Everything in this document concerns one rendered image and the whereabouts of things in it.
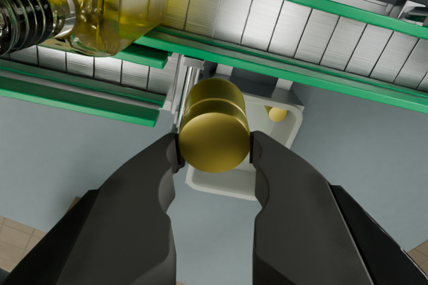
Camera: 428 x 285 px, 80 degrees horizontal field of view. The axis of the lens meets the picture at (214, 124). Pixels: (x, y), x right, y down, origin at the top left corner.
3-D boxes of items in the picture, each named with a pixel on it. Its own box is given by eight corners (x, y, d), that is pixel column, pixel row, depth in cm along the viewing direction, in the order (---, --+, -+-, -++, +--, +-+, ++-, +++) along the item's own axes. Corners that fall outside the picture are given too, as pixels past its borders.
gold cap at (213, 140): (183, 77, 15) (171, 111, 11) (245, 76, 15) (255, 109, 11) (188, 131, 16) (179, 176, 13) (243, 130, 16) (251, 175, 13)
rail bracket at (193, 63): (209, 45, 34) (206, 74, 23) (186, 147, 42) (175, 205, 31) (187, 39, 34) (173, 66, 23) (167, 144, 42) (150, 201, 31)
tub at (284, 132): (295, 90, 51) (309, 109, 43) (258, 176, 61) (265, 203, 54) (209, 70, 49) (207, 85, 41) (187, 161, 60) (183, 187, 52)
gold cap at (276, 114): (271, 92, 49) (276, 101, 46) (286, 101, 50) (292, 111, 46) (260, 106, 51) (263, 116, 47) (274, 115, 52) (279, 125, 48)
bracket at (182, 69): (208, 48, 41) (207, 59, 35) (196, 100, 46) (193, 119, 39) (186, 42, 41) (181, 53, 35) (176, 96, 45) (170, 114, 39)
